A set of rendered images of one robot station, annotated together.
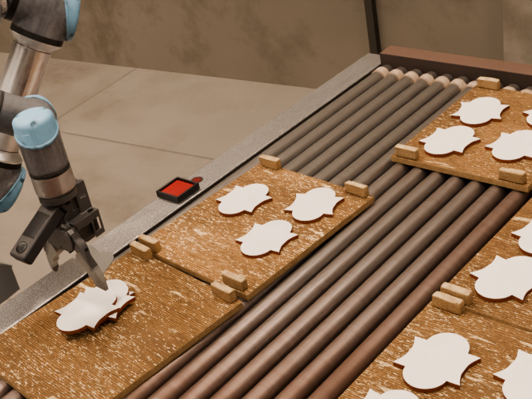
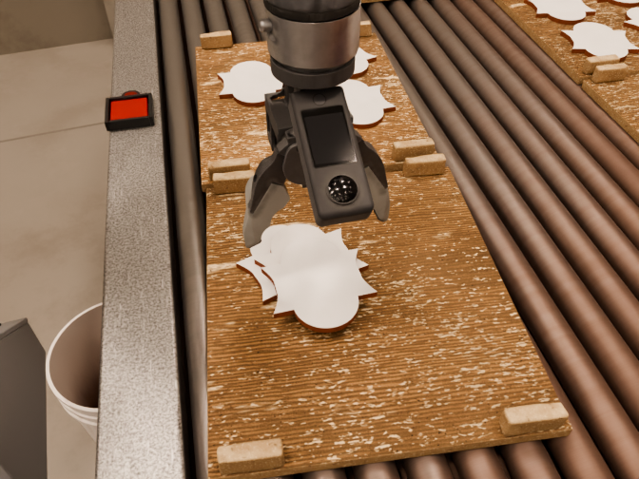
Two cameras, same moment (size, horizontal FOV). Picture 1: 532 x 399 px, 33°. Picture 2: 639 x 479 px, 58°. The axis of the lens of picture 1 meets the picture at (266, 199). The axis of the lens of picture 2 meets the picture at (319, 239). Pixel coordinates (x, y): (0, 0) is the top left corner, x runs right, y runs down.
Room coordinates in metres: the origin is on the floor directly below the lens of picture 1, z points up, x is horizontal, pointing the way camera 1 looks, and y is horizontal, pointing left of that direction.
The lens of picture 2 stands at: (1.25, 0.75, 1.46)
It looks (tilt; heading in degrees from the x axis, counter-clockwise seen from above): 46 degrees down; 301
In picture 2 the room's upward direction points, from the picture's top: straight up
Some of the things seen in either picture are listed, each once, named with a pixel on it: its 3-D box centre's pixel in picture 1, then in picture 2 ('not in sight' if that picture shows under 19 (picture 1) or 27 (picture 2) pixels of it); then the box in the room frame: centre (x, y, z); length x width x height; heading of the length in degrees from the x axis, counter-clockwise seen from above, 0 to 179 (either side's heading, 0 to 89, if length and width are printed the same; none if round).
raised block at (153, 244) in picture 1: (149, 243); (228, 169); (1.69, 0.27, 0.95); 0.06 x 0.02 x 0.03; 41
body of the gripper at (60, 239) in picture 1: (69, 215); (311, 110); (1.49, 0.37, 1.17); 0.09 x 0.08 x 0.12; 136
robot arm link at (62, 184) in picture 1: (52, 180); (309, 29); (1.48, 0.37, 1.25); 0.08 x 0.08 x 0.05
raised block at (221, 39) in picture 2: (270, 161); (216, 40); (1.94, -0.03, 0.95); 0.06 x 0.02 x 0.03; 41
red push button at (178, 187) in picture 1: (177, 190); (129, 112); (1.94, 0.21, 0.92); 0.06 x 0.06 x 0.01; 44
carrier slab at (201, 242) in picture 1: (256, 223); (302, 99); (1.71, 0.03, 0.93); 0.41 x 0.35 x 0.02; 131
